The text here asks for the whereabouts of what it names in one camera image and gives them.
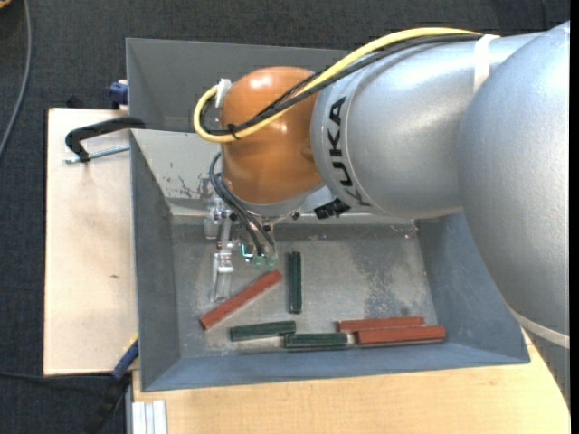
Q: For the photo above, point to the grey metal bin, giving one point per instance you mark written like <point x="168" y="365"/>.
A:
<point x="344" y="278"/>

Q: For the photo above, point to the red-brown flat block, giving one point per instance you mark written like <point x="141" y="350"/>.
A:
<point x="382" y="323"/>
<point x="401" y="335"/>
<point x="242" y="299"/>

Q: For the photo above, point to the dark green flat block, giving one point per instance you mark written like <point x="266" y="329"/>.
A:
<point x="316" y="340"/>
<point x="295" y="283"/>
<point x="262" y="330"/>

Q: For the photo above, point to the pale wood flat board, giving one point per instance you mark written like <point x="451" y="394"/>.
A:
<point x="88" y="251"/>

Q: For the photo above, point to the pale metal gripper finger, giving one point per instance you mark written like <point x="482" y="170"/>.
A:
<point x="222" y="275"/>
<point x="213" y="224"/>

